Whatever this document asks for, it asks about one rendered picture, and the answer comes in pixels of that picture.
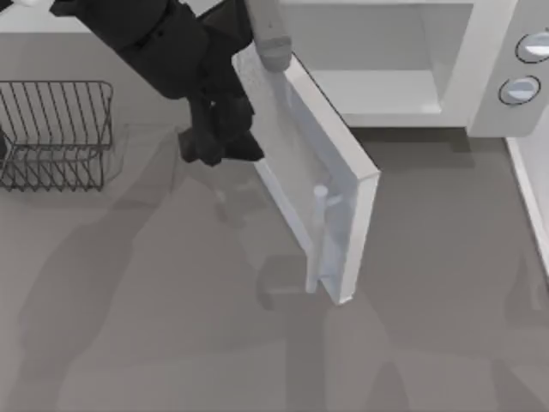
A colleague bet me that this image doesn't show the pale microwave door handle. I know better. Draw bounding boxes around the pale microwave door handle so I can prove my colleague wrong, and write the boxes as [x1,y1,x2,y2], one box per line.
[305,185,330,294]

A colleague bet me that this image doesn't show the dark wire dish rack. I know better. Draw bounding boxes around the dark wire dish rack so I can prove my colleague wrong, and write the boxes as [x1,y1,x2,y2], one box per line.
[0,80,115,193]

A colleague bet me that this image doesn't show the large grey microwave knob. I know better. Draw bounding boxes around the large grey microwave knob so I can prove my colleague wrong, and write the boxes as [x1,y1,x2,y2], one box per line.
[514,28,549,64]

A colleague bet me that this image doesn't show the small grey microwave knob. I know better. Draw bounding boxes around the small grey microwave knob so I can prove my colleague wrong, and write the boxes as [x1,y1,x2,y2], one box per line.
[498,75,542,106]

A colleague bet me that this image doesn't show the pale microwave oven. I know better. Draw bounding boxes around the pale microwave oven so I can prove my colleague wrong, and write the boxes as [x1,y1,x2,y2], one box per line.
[274,0,549,138]

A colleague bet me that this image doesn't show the pale microwave door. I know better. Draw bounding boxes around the pale microwave door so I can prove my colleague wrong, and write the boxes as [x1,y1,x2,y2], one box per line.
[231,42,381,307]

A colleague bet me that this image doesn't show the pale grey rounded box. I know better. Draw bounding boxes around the pale grey rounded box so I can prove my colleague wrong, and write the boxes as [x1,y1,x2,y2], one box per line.
[243,0,293,73]

